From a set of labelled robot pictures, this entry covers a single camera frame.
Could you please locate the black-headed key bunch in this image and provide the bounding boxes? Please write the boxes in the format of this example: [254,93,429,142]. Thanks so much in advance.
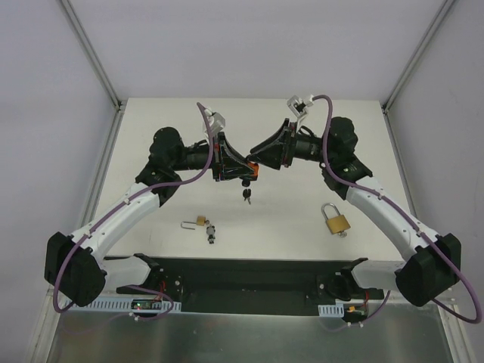
[241,179,252,205]

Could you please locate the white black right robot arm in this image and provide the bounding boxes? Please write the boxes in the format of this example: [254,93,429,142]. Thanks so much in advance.
[248,116,461,306]

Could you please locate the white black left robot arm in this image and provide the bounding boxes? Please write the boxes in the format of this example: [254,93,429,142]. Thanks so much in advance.
[45,127,259,307]

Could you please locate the small brass padlock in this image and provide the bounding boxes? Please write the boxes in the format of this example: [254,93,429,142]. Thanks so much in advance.
[180,216,208,230]

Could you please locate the large brass padlock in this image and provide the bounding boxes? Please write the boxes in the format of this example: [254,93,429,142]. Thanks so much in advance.
[321,203,351,238]

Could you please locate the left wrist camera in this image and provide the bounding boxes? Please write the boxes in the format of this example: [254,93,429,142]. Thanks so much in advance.
[204,108,226,135]

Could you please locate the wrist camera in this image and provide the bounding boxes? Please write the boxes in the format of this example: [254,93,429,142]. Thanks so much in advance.
[287,95,314,129]
[204,108,226,135]

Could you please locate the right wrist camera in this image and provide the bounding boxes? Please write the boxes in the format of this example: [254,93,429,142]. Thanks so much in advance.
[287,95,314,129]

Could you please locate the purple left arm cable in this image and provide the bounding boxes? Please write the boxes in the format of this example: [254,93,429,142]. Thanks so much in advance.
[52,101,224,315]

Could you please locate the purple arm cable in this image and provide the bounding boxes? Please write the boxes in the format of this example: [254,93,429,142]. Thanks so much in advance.
[52,101,224,315]
[313,93,482,324]

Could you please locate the panda keychain charm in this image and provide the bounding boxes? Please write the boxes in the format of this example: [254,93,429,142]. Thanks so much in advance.
[206,223,216,244]

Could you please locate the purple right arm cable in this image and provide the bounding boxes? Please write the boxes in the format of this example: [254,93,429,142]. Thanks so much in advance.
[313,93,482,324]

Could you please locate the right aluminium frame post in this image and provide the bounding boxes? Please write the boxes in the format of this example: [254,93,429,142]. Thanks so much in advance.
[382,0,458,115]

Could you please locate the aluminium frame post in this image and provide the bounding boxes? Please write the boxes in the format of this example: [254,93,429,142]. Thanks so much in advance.
[382,0,458,115]
[57,0,123,111]

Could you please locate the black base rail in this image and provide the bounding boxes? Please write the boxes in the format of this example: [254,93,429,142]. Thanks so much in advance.
[147,257,350,316]

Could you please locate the right white cable duct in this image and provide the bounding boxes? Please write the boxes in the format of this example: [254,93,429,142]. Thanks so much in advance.
[318,303,345,318]

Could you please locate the white cable duct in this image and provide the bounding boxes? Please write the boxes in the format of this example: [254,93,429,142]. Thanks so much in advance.
[70,297,182,314]
[318,303,345,318]

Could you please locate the left white cable duct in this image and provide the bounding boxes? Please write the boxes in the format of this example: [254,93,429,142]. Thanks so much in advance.
[70,297,182,314]

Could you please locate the left aluminium frame post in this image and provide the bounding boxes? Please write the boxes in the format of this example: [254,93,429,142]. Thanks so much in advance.
[57,0,123,111]

